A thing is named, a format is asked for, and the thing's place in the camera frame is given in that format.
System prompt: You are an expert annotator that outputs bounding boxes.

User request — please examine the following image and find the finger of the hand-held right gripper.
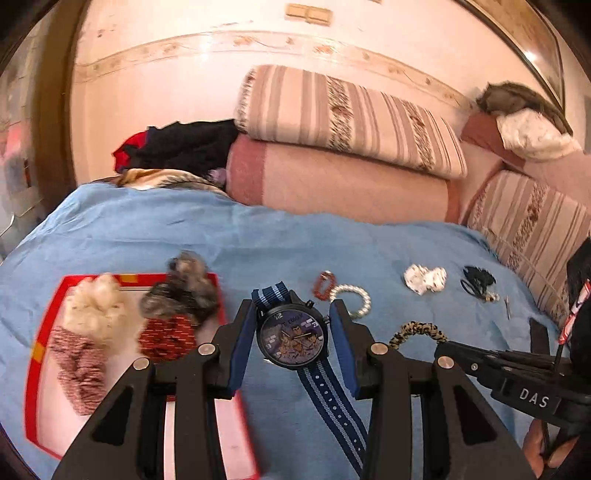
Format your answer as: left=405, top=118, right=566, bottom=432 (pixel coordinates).
left=529, top=318, right=552, bottom=365
left=434, top=342, right=555, bottom=393

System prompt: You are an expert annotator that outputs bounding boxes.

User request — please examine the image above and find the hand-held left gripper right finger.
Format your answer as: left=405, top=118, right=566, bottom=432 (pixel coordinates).
left=329, top=299, right=525, bottom=480

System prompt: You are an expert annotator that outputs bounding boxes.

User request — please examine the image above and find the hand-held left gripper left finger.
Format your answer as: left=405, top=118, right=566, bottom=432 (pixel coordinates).
left=51, top=298, right=257, bottom=480

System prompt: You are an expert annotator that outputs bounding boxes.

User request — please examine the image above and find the blue cartoon wrist watch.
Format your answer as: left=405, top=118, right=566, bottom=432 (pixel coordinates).
left=250, top=282, right=370, bottom=476

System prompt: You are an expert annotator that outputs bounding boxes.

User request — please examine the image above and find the leopard print hair tie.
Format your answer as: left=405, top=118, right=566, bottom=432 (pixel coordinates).
left=388, top=320, right=448, bottom=349

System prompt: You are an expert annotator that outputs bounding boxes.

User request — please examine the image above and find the red rimmed tray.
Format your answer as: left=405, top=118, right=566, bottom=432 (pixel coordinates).
left=25, top=272, right=262, bottom=478

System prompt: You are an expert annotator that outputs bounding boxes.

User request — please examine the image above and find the person's right hand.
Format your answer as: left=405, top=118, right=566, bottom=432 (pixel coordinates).
left=524, top=418, right=578, bottom=472

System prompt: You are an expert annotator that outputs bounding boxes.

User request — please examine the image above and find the red patterned scrunchie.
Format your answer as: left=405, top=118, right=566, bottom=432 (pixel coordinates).
left=137, top=314, right=197, bottom=361

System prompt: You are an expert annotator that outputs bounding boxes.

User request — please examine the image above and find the grey fur scrunchie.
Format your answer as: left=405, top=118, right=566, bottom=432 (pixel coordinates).
left=140, top=251, right=220, bottom=324

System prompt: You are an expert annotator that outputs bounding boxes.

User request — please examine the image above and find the white printed scrunchie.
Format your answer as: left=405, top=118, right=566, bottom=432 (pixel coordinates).
left=403, top=263, right=448, bottom=296

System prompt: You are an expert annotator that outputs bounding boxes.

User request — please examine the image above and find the light blue blanket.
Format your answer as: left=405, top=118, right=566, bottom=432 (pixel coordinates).
left=0, top=185, right=573, bottom=480

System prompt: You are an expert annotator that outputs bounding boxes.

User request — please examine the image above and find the striped floral cushion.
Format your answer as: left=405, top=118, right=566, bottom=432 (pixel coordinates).
left=466, top=170, right=591, bottom=324

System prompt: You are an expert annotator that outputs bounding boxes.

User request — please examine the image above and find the white fluffy scrunchie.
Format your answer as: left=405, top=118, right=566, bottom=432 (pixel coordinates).
left=64, top=272, right=141, bottom=347

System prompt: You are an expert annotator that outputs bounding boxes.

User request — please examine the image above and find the pink plaid scrunchie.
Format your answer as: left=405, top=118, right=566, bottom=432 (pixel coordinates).
left=48, top=327, right=109, bottom=416

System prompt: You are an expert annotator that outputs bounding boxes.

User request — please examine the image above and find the pink bolster cushion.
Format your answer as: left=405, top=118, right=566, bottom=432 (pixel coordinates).
left=226, top=138, right=460, bottom=226

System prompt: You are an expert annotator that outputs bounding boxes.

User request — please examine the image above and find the printed blanket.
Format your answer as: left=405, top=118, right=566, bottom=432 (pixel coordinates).
left=115, top=167, right=229, bottom=197

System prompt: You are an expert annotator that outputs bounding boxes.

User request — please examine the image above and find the white cloth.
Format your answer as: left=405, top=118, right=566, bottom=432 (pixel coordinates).
left=496, top=110, right=583, bottom=161

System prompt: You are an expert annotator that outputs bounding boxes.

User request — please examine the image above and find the dark clothes pile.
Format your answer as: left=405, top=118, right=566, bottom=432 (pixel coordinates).
left=139, top=119, right=240, bottom=178

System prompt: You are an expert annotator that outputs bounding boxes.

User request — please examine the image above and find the red cloth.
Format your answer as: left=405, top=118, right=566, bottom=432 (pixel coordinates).
left=112, top=131, right=151, bottom=174

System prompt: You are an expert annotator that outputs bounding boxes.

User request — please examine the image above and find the striped floral pillow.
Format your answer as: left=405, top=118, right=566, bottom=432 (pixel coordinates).
left=235, top=65, right=468, bottom=180

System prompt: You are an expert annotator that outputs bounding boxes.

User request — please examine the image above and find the fur trimmed garment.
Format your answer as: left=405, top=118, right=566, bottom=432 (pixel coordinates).
left=475, top=82, right=573, bottom=134

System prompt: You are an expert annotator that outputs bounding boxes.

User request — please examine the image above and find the white pearl bracelet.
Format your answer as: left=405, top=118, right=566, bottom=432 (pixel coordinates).
left=329, top=284, right=372, bottom=319

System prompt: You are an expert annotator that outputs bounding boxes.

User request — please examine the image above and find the red bead bracelet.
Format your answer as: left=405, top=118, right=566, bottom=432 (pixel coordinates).
left=313, top=271, right=340, bottom=300

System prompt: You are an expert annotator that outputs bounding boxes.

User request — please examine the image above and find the black wrist strap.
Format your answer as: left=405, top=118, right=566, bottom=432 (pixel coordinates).
left=459, top=264, right=502, bottom=304

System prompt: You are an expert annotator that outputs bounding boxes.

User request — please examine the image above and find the dark framed wall mirror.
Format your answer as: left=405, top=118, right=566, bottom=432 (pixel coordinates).
left=455, top=0, right=566, bottom=109

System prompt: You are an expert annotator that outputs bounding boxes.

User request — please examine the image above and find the brown door frame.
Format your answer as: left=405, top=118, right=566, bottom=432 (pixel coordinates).
left=39, top=0, right=90, bottom=208

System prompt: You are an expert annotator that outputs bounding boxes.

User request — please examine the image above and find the beige wall switch plate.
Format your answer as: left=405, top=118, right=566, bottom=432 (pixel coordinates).
left=285, top=4, right=333, bottom=23

